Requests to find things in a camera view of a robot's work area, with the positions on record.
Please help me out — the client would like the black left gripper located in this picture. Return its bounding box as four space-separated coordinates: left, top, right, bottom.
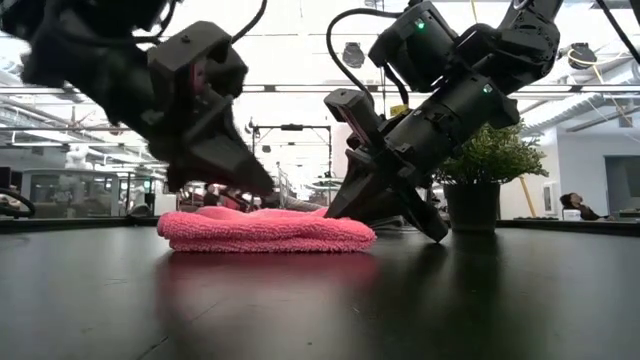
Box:
116 54 276 198

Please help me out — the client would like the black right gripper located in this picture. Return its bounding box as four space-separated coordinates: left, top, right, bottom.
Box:
324 74 522 244

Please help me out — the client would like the pink fluffy microfiber towel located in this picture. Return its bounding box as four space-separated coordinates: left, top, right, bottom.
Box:
156 205 378 254

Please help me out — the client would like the person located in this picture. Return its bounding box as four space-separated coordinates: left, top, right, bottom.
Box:
202 182 221 207
558 192 604 222

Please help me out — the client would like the green potted plant black pot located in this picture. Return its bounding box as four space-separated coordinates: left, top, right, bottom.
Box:
433 122 550 234

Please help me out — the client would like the white figure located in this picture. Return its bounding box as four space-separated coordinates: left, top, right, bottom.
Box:
64 144 95 171

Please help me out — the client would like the black metal frame rig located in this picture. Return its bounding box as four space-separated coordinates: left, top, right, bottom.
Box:
251 123 333 186

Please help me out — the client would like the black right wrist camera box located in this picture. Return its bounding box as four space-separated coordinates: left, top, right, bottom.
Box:
323 88 387 147

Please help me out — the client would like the glass-walled enclosure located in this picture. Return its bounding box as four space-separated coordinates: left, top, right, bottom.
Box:
20 168 122 219

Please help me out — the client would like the black ceiling cable reel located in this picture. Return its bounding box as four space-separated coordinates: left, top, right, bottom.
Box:
564 42 600 71
341 42 367 70

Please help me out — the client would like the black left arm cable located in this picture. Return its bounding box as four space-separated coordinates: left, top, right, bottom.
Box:
132 0 269 46

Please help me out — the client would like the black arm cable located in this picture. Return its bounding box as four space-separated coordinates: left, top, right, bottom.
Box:
132 0 269 46
325 7 411 109

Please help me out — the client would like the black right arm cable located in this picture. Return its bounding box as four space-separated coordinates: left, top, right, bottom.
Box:
325 7 411 109

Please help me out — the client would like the silver air duct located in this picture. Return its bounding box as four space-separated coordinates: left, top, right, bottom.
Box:
519 89 640 136

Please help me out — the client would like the yellow reel cable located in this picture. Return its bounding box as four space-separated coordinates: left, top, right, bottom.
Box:
567 47 626 121

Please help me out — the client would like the black slanted cable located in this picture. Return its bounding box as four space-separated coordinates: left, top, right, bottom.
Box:
594 0 640 66

